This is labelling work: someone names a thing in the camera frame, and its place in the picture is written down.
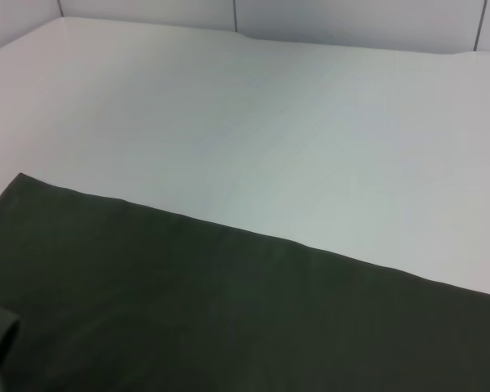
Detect dark green FREE print t-shirt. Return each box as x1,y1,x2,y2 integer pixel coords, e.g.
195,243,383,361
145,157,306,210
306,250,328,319
0,171,490,392

